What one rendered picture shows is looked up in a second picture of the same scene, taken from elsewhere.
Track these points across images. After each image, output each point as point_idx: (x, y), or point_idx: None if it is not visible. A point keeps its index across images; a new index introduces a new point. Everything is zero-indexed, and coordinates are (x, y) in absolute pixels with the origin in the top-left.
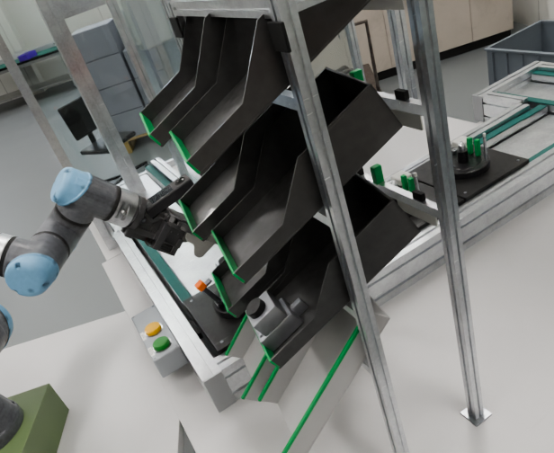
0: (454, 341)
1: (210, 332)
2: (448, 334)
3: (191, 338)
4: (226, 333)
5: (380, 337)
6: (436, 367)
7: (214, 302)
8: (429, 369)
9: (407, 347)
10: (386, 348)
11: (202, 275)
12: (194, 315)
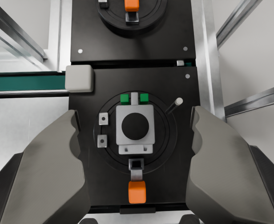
0: (270, 12)
1: (167, 195)
2: (261, 11)
3: (149, 222)
4: (184, 178)
5: (229, 49)
6: None
7: (126, 169)
8: None
9: (253, 41)
10: (243, 54)
11: (5, 148)
12: (114, 202)
